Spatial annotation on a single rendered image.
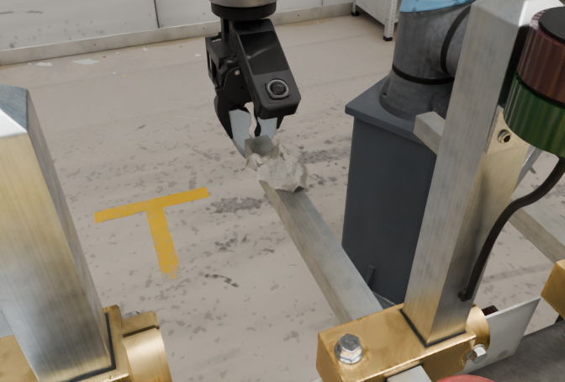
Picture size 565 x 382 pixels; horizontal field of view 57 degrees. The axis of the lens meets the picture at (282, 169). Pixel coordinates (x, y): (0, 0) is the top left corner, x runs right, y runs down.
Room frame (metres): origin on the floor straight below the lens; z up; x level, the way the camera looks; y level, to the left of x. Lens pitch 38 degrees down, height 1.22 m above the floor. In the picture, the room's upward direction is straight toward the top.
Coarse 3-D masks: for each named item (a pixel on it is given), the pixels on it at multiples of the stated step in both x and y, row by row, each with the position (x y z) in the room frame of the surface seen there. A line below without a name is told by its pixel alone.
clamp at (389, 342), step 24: (384, 312) 0.26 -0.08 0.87; (480, 312) 0.26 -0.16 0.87; (336, 336) 0.24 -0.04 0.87; (360, 336) 0.24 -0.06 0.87; (384, 336) 0.24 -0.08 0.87; (408, 336) 0.24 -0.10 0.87; (456, 336) 0.24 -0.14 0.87; (480, 336) 0.25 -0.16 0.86; (336, 360) 0.22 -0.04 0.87; (360, 360) 0.22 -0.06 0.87; (384, 360) 0.22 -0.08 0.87; (408, 360) 0.22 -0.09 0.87; (432, 360) 0.23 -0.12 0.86; (456, 360) 0.23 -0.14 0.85; (480, 360) 0.24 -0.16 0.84
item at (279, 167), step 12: (252, 156) 0.47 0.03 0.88; (264, 156) 0.49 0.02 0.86; (276, 156) 0.48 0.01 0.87; (288, 156) 0.48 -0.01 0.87; (252, 168) 0.46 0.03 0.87; (264, 168) 0.45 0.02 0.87; (276, 168) 0.45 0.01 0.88; (288, 168) 0.46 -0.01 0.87; (300, 168) 0.46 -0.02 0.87; (264, 180) 0.44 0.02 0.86; (276, 180) 0.44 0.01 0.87; (288, 180) 0.44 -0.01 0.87; (300, 180) 0.43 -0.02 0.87
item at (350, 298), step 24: (264, 144) 0.52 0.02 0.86; (288, 192) 0.43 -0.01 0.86; (288, 216) 0.39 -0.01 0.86; (312, 216) 0.39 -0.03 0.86; (312, 240) 0.35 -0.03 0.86; (336, 240) 0.35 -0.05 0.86; (312, 264) 0.34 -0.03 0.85; (336, 264) 0.32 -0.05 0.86; (336, 288) 0.30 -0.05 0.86; (360, 288) 0.30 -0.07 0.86; (336, 312) 0.29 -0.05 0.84; (360, 312) 0.27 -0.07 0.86
